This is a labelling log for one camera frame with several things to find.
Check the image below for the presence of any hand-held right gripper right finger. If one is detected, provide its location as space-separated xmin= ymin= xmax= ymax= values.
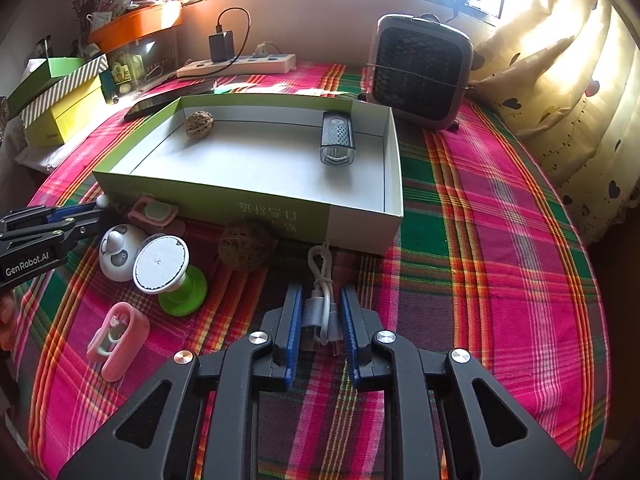
xmin=340 ymin=284 xmax=583 ymax=480

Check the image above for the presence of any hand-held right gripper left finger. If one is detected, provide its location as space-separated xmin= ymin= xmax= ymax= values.
xmin=56 ymin=282 xmax=304 ymax=480

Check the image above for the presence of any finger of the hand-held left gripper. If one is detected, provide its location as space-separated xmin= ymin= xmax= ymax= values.
xmin=30 ymin=202 xmax=103 ymax=226
xmin=47 ymin=207 xmax=121 ymax=257

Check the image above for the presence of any white USB cable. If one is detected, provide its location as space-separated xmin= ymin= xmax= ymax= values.
xmin=299 ymin=242 xmax=346 ymax=356

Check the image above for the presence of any white panda toy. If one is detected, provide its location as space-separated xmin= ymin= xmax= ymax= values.
xmin=98 ymin=223 xmax=148 ymax=282

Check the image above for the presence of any green and white spool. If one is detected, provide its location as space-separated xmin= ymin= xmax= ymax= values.
xmin=131 ymin=234 xmax=208 ymax=317

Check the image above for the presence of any green and white cardboard box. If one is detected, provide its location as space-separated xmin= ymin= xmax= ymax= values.
xmin=92 ymin=94 xmax=405 ymax=257

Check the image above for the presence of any person's left hand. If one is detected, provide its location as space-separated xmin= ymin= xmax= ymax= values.
xmin=0 ymin=296 xmax=16 ymax=352

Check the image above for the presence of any white plastic sheet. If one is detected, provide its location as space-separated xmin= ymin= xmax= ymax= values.
xmin=15 ymin=145 xmax=66 ymax=176

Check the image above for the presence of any pink clip with green pad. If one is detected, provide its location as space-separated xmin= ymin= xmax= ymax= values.
xmin=127 ymin=195 xmax=187 ymax=236

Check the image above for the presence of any brown walnut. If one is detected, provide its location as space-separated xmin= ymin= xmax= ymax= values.
xmin=218 ymin=220 xmax=276 ymax=273
xmin=185 ymin=111 xmax=217 ymax=138

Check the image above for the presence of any yellow-green box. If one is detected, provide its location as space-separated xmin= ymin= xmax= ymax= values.
xmin=22 ymin=77 xmax=108 ymax=150

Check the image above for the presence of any stack of green yellow boxes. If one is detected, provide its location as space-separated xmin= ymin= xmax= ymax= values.
xmin=6 ymin=55 xmax=110 ymax=117

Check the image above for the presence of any black smartphone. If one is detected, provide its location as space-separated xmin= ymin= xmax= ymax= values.
xmin=123 ymin=80 xmax=218 ymax=122

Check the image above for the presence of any glass tank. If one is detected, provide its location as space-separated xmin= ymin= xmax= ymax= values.
xmin=102 ymin=30 xmax=181 ymax=91

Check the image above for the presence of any black bike light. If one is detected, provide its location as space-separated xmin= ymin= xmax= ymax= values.
xmin=319 ymin=111 xmax=355 ymax=168

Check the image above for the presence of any orange plastic tray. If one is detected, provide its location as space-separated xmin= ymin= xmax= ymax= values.
xmin=87 ymin=0 xmax=183 ymax=55

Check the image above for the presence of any white power strip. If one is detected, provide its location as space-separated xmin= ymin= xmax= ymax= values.
xmin=176 ymin=52 xmax=297 ymax=79

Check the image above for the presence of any black charger adapter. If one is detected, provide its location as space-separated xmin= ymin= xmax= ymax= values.
xmin=209 ymin=31 xmax=236 ymax=63

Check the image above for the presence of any grey desktop fan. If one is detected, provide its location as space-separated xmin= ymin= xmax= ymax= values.
xmin=361 ymin=12 xmax=475 ymax=131

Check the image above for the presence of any cream heart-print curtain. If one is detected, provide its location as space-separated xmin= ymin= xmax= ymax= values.
xmin=467 ymin=0 xmax=640 ymax=246

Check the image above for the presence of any black charger cable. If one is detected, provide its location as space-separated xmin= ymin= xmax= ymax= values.
xmin=215 ymin=7 xmax=251 ymax=66

